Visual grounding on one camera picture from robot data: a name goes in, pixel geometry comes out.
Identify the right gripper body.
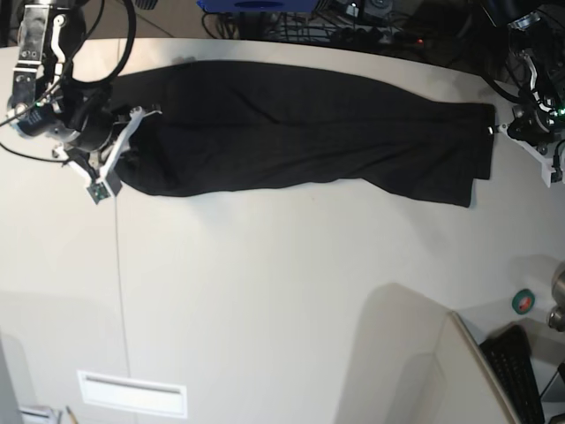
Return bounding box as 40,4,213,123
57,86,117,153

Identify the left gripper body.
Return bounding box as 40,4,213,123
507,105,564,146

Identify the black t-shirt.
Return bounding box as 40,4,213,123
111,61,496,208

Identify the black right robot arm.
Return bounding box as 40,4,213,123
3,1,137,155

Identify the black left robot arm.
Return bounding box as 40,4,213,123
479,1,564,148

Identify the blue box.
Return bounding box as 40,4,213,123
196,0,319,13

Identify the green tape roll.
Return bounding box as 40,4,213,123
511,289,536,315

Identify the silver metal cylinder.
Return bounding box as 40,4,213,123
546,262,565,333

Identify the black keyboard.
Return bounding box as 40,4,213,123
479,325,545,424

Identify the beige partition panel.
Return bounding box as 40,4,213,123
434,312,520,424

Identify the pencil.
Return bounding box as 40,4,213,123
65,406,79,424

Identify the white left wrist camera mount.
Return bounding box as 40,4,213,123
488,124,564,187

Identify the white cable grommet plate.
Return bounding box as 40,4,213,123
77,370,188,419

